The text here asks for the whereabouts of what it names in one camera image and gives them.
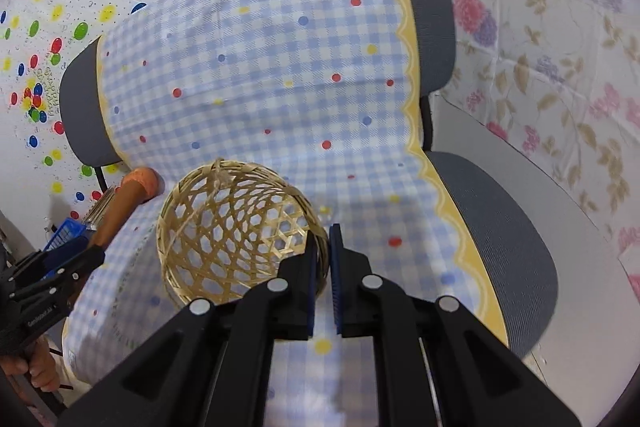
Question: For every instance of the floral wall sheet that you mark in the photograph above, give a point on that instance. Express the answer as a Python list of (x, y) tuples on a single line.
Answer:
[(559, 81)]

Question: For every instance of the blue checked chair cover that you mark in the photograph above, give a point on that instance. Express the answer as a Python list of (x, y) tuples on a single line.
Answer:
[(323, 92)]

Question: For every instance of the orange toy carrot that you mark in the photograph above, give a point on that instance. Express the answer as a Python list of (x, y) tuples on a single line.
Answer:
[(132, 193)]

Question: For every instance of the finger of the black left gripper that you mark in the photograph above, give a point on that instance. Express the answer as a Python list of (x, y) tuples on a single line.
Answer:
[(56, 257), (65, 277)]

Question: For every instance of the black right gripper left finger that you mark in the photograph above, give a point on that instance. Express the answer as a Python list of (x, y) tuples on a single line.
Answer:
[(210, 364)]

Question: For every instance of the woven bamboo basket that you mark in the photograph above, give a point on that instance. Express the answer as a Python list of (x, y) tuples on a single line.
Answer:
[(227, 226)]

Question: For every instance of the person's left hand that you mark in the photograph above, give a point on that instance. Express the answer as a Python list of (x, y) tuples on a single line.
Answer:
[(41, 366)]

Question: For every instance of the blue package on floor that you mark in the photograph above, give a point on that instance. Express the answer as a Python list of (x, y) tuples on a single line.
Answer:
[(69, 229)]

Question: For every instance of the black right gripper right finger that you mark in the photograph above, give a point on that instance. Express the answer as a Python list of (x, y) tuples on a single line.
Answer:
[(436, 363)]

